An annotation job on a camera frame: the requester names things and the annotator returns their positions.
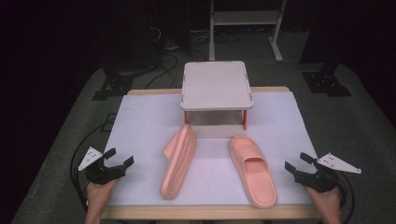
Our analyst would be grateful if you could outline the white metal stand frame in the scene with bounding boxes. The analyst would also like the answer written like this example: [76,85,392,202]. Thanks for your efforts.
[208,0,288,63]

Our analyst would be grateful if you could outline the pink slipper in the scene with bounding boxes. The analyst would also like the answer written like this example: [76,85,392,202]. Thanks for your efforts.
[228,134,278,209]
[160,123,197,201]

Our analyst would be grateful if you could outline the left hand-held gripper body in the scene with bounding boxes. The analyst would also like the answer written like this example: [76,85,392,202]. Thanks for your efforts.
[78,147,127,185]

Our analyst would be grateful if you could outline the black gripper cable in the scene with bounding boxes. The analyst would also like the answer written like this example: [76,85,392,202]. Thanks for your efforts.
[69,123,108,213]
[335,170,356,224]

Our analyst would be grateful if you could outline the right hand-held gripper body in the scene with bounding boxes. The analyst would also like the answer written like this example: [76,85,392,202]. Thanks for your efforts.
[293,152,362,193]

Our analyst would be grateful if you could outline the white two-tier shoe rack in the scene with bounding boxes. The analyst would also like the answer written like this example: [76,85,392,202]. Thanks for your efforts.
[179,61,254,139]

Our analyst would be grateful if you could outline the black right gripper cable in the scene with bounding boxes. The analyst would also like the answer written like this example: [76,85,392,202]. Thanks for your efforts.
[335,170,356,224]

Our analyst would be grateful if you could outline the white table cover sheet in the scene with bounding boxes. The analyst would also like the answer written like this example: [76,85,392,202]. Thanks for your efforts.
[106,91,319,207]

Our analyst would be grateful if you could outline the person's right hand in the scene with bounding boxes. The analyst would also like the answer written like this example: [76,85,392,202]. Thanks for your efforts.
[304,186,343,218]

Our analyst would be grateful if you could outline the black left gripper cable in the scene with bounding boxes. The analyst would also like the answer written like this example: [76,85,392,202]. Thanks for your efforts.
[69,123,108,213]

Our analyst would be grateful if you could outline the person's left hand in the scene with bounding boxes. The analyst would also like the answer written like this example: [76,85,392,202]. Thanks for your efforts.
[85,178,120,216]

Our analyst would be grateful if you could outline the bundle of floor cables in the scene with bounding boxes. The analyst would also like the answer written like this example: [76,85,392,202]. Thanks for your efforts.
[144,26,210,91]

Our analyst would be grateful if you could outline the black stand base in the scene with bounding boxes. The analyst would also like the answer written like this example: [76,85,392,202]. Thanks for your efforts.
[301,62,352,98]
[92,74,135,102]

